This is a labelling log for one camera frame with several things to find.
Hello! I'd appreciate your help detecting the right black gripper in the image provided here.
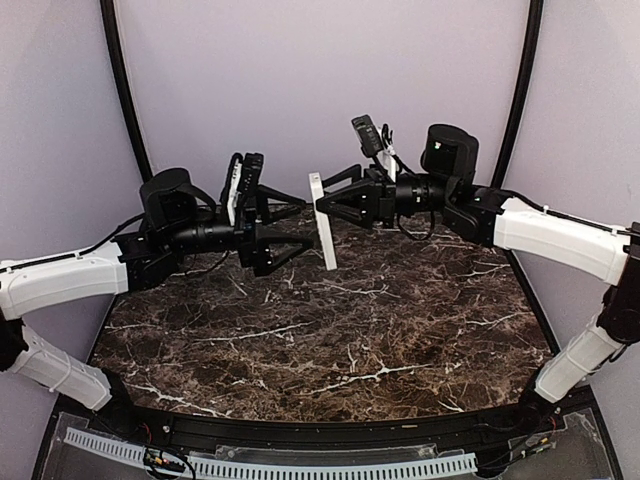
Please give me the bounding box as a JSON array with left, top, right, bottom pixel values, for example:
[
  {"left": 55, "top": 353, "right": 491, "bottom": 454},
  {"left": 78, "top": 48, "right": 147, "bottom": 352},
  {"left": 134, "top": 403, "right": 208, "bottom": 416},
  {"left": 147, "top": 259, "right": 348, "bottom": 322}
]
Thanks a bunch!
[{"left": 313, "top": 163, "right": 456, "bottom": 230}]

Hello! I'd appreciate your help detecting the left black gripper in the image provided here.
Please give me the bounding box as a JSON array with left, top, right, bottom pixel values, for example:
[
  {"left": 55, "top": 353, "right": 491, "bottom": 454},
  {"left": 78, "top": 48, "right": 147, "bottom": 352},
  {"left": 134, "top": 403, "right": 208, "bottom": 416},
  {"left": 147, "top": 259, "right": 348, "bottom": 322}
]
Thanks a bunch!
[{"left": 165, "top": 183, "right": 314, "bottom": 276}]

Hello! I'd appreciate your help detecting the white remote control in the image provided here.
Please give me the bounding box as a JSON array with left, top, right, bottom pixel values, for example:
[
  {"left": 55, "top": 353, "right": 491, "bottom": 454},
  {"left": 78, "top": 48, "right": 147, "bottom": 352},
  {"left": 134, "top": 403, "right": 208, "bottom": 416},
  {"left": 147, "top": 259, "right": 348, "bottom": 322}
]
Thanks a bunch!
[{"left": 309, "top": 172, "right": 337, "bottom": 271}]

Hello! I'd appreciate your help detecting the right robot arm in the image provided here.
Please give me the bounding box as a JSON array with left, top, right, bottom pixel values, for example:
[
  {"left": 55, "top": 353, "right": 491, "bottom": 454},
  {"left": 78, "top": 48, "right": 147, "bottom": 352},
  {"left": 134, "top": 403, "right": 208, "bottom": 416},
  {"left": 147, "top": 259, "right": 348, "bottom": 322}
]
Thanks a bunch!
[{"left": 314, "top": 115, "right": 639, "bottom": 434}]

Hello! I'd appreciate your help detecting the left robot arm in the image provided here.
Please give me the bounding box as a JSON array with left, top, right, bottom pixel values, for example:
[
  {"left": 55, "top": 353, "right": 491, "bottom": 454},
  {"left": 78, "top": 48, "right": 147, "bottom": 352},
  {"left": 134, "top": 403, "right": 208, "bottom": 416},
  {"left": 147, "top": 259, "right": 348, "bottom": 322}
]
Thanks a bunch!
[{"left": 1, "top": 156, "right": 313, "bottom": 436}]

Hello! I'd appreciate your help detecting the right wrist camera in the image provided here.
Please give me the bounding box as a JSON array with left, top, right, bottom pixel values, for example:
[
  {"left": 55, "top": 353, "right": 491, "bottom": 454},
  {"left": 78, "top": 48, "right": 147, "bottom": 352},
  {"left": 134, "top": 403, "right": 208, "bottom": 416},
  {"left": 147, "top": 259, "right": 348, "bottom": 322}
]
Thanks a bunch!
[{"left": 351, "top": 115, "right": 398, "bottom": 183}]

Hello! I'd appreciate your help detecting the right black frame post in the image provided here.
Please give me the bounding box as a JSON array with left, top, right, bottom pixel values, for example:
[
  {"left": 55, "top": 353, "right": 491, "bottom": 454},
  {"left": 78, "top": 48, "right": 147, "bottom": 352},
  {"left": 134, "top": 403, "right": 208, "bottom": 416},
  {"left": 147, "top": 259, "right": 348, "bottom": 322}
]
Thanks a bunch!
[{"left": 491, "top": 0, "right": 544, "bottom": 188}]

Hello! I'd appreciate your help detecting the black frame post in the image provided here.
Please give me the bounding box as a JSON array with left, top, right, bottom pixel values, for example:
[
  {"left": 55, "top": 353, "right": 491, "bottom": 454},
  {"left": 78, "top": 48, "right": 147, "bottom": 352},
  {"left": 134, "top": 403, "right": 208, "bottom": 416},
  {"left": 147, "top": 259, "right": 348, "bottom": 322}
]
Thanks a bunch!
[
  {"left": 99, "top": 0, "right": 153, "bottom": 182},
  {"left": 491, "top": 0, "right": 544, "bottom": 188}
]

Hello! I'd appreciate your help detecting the left black frame post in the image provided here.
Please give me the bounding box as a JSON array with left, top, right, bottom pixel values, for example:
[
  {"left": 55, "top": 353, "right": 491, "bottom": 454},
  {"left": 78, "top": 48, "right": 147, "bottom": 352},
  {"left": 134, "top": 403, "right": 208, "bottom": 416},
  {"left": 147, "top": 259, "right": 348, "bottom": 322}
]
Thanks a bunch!
[{"left": 99, "top": 0, "right": 153, "bottom": 182}]

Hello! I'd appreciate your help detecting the black front rail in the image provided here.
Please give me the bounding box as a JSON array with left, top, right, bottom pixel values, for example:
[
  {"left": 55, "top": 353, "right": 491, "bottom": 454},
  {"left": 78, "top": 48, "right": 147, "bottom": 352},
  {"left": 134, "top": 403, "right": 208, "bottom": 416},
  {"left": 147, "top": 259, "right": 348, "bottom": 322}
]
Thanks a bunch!
[{"left": 94, "top": 384, "right": 596, "bottom": 456}]

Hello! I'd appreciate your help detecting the white slotted cable duct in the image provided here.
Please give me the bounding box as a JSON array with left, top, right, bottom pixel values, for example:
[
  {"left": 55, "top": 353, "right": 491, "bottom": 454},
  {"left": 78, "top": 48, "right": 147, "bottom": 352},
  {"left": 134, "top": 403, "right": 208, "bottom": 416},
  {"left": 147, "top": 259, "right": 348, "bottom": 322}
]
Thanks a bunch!
[{"left": 64, "top": 428, "right": 477, "bottom": 480}]

